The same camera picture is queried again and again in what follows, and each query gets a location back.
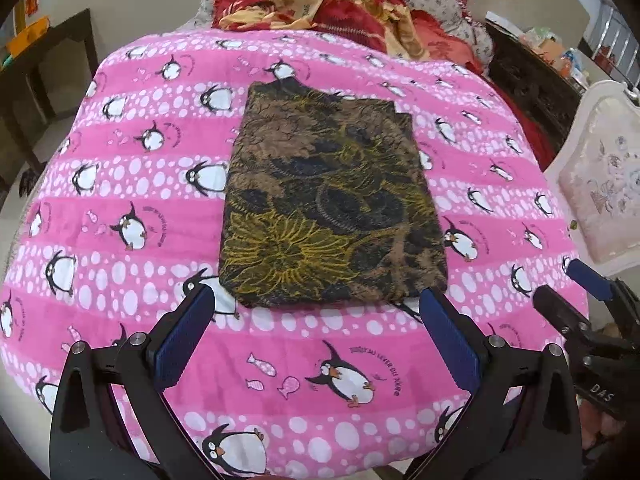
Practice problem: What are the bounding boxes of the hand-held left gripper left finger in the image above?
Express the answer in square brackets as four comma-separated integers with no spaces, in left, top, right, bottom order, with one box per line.
[47,282,218,480]

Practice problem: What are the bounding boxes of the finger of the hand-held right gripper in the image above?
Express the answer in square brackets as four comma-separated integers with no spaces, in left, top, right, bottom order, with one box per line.
[565,259,640,323]
[532,285,597,352]

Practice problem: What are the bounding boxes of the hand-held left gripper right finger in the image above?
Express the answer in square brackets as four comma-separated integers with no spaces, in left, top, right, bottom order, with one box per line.
[405,287,586,480]

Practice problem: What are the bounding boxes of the brown floral shirt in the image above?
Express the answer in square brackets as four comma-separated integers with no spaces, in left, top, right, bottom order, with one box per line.
[218,81,448,309]

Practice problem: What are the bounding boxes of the person's right hand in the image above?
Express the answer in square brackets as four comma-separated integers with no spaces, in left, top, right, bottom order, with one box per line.
[582,402,633,466]

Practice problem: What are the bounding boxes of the white ornate chair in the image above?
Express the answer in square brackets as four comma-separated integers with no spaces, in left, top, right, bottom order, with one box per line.
[542,80,640,281]

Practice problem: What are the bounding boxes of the red bed sheet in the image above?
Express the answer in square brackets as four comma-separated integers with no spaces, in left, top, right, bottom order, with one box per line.
[485,72,556,171]

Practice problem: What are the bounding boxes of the pink penguin blanket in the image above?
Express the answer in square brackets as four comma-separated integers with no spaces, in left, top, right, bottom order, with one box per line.
[0,27,591,480]

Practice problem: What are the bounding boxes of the dark carved wooden cabinet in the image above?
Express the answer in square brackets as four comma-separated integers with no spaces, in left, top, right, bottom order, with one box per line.
[485,22,588,126]

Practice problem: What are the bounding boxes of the dark slippers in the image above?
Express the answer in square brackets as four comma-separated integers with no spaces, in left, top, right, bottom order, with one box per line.
[17,167,38,198]

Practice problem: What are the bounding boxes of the orange packet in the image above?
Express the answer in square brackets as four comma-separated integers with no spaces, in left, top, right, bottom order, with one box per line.
[540,40,571,68]

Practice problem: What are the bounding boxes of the metal rack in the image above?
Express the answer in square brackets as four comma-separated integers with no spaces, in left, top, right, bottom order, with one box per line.
[580,0,640,91]

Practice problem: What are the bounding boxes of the pale green plastic bag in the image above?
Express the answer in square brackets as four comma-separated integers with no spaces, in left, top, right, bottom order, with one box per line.
[520,27,551,51]

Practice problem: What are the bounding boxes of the pink red pillow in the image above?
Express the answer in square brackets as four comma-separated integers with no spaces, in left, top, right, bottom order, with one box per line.
[410,10,483,76]

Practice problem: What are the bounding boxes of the dark wooden table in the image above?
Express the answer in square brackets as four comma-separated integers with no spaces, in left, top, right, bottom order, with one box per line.
[0,8,98,196]

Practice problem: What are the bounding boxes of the orange box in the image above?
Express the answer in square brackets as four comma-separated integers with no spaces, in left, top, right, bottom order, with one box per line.
[5,16,51,58]

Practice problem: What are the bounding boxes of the red and yellow floral quilt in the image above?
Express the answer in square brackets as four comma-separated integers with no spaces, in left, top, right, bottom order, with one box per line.
[212,0,416,56]

